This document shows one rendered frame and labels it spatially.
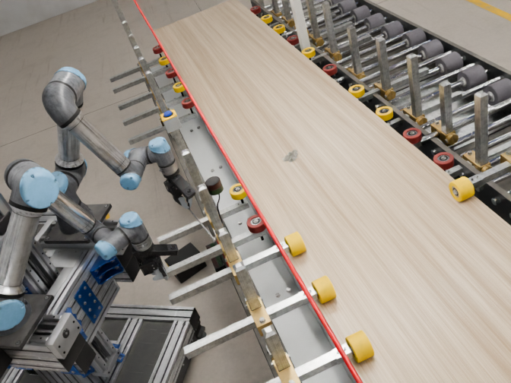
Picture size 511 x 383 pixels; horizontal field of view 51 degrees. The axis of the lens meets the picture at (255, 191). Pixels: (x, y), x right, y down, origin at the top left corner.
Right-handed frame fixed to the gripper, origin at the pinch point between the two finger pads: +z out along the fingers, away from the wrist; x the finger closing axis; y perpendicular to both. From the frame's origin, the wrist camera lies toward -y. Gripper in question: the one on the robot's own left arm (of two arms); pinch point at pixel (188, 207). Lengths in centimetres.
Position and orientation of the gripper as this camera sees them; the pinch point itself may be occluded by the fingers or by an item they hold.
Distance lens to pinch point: 236.2
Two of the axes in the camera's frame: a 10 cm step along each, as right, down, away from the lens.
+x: -7.4, 5.6, -3.7
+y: -6.1, -3.6, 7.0
